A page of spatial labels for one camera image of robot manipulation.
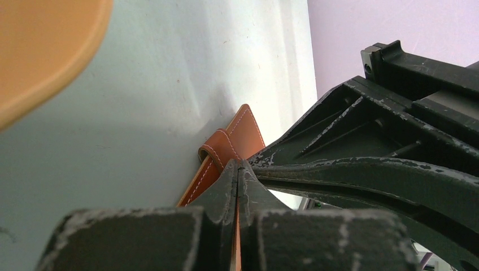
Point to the brown leather card holder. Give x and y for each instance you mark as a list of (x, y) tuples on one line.
[(240, 140)]

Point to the orange plastic tray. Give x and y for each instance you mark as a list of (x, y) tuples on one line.
[(45, 45)]

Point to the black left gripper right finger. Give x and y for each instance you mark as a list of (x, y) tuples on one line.
[(275, 237)]

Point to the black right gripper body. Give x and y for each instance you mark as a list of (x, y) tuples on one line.
[(443, 95)]

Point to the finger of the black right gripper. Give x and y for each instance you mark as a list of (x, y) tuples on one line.
[(438, 205), (359, 118)]

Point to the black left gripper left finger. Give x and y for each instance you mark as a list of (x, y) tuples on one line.
[(199, 236)]

